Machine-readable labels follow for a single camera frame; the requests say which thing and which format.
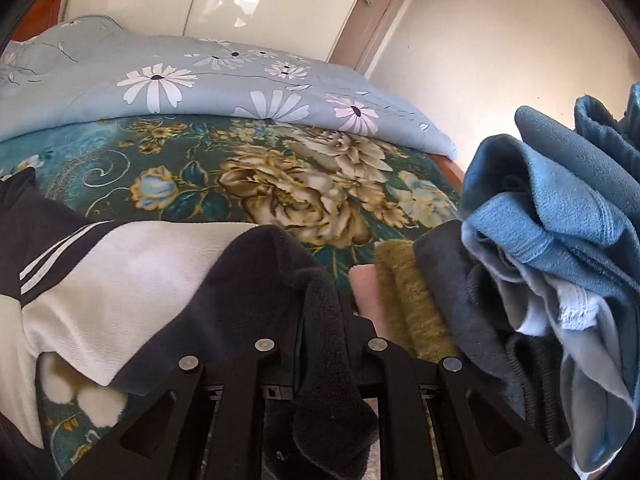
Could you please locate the wooden door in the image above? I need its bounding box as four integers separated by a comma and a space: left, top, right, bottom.
327, 0, 418, 76

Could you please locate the olive green knitted cloth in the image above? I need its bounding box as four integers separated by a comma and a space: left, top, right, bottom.
375, 240, 461, 361

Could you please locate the blue fleece garment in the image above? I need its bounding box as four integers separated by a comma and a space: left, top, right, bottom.
460, 82, 640, 341

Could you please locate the white glossy wardrobe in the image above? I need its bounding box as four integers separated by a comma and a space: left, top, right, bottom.
65, 0, 381, 63

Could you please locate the teal floral bed sheet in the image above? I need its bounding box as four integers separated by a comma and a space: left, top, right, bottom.
0, 115, 463, 480

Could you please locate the dark grey cloth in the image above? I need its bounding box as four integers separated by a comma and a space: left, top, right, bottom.
412, 232, 571, 441

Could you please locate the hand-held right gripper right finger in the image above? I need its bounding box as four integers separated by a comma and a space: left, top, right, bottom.
340, 291, 583, 480

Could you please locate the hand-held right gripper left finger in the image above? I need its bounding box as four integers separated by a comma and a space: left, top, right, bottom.
62, 320, 306, 480

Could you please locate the blue daisy print quilt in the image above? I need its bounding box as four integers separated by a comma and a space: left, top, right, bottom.
0, 15, 458, 158

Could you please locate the light grey garment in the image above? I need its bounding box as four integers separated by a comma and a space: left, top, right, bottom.
460, 220, 636, 471

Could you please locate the wooden bed frame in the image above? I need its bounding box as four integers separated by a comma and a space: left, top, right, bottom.
430, 152, 466, 191

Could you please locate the pink cloth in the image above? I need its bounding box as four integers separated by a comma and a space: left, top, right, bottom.
348, 264, 396, 341

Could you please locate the wooden headboard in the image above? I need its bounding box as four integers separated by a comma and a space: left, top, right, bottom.
10, 0, 68, 43

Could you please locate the black and white striped jacket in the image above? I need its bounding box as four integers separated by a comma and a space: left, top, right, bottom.
0, 165, 378, 480

